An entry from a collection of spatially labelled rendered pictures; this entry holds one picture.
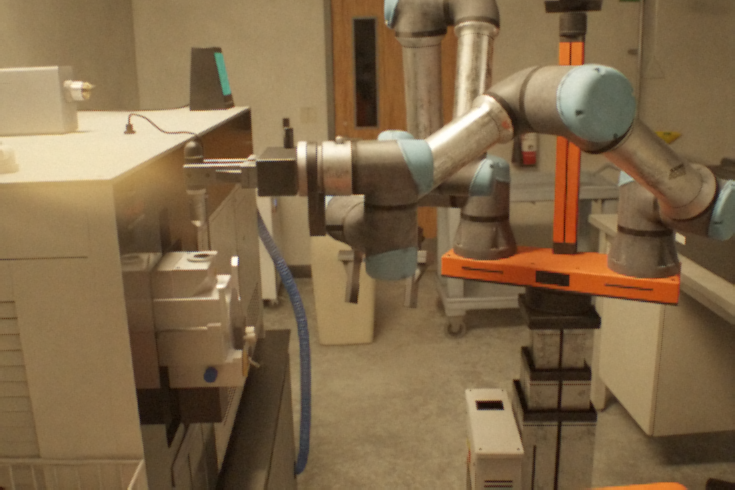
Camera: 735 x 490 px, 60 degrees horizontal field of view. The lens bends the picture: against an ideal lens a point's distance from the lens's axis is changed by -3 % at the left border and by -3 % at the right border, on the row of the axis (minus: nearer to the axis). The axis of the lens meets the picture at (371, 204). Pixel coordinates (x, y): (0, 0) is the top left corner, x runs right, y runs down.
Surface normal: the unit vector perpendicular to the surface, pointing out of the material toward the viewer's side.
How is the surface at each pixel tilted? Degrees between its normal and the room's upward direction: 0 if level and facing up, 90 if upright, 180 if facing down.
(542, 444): 90
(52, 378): 90
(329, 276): 93
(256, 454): 0
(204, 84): 88
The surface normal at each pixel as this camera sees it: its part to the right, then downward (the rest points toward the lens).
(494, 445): -0.02, -0.98
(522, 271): -0.44, 0.20
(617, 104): 0.38, 0.12
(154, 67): 0.05, 0.21
